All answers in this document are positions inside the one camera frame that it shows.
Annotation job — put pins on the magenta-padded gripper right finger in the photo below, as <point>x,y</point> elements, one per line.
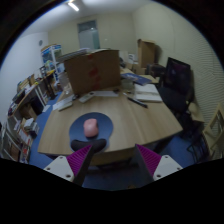
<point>166,166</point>

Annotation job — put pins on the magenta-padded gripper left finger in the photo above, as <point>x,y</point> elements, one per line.
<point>60,166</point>

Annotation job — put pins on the pink computer mouse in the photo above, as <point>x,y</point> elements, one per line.
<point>90,127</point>

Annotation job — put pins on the blue mouse pad with wrist rest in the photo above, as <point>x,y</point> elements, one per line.
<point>105,125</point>

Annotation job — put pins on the cluttered shelf unit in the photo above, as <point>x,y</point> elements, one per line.
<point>20,123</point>

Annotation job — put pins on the light wooden chair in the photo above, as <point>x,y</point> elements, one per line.
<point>215,130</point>

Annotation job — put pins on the white paper sheet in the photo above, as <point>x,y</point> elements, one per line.
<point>106,94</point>
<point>61,101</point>

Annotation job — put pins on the black pen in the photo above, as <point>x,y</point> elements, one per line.
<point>137,102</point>

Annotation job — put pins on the large white book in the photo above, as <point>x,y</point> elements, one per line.
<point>148,93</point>

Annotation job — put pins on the black office chair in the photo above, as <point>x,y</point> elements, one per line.
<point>175,86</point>

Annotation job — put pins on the blue book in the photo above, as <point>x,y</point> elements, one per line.
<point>138,79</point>

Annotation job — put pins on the large brown cardboard box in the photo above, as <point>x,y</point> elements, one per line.
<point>93,71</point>

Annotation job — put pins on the blue and white cabinet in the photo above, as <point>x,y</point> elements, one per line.
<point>50,58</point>

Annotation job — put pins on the tall open cardboard box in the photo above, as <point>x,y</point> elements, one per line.
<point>146,53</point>

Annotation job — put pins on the grey door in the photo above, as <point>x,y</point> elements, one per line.
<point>88,35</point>

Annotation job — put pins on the ceiling tube light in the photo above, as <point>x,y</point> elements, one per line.
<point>73,6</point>

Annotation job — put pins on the round wall clock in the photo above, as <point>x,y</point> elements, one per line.
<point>40,43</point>

